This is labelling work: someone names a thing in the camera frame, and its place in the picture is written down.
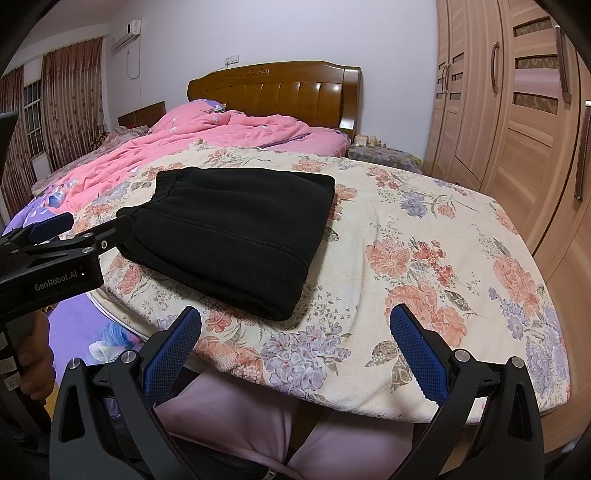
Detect black pants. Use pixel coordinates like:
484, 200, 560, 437
116, 167, 336, 320

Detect white air conditioner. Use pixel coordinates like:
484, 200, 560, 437
110, 19, 142, 51

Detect person's left hand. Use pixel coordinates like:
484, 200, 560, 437
16, 312, 59, 402

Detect purple floral bed sheet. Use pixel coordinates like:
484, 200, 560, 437
46, 294, 154, 370

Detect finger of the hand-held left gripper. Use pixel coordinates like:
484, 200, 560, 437
0, 215, 133, 274
0, 213, 75, 256

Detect wooden wardrobe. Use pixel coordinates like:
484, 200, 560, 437
422, 0, 591, 326

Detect person's legs in pink trousers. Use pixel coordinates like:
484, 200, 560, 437
154, 368, 417, 480

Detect small dark wooden headboard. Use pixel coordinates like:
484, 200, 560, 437
116, 101, 167, 130

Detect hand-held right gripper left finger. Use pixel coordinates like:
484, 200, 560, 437
48, 305, 204, 480

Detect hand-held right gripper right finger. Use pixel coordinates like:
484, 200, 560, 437
389, 303, 546, 480

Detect brown patterned curtain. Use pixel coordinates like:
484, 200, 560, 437
41, 36, 103, 172
0, 66, 36, 223

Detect floral blanket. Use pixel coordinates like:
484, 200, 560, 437
76, 145, 572, 426

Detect pink quilt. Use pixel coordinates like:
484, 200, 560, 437
31, 99, 352, 219

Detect nightstand with floral cover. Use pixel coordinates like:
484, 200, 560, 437
346, 142, 424, 175

